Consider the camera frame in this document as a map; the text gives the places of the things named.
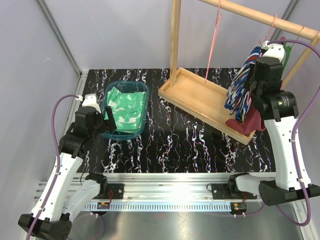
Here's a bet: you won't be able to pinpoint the green tie-dye trousers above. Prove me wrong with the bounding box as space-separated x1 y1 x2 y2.
106 87 147 134

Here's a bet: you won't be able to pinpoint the pink wire hanger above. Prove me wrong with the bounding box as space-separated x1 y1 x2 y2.
205 0 222 82
259 14 278 47

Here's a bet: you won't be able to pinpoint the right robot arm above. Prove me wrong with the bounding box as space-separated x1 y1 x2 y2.
226 56 320 206

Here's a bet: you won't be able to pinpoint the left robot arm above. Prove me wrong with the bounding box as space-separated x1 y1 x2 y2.
18 106 117 240

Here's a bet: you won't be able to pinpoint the blue patterned trousers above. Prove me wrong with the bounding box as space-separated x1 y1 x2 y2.
224 46 262 123

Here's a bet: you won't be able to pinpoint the green hanger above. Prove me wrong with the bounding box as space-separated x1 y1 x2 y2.
282 42 293 74

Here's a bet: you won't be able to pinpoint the teal plastic basket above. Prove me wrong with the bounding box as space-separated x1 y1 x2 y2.
100 81 150 141

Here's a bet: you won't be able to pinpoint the maroon tank top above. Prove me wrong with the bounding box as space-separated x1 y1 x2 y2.
224 37 287 137

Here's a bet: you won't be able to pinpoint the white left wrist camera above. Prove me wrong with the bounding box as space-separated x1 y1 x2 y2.
76 93 101 113

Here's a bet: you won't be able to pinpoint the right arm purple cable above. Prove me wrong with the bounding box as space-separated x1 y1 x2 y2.
267 39 320 227

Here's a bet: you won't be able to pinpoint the aluminium mounting rail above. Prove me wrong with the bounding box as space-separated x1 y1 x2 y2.
32 172 307 213

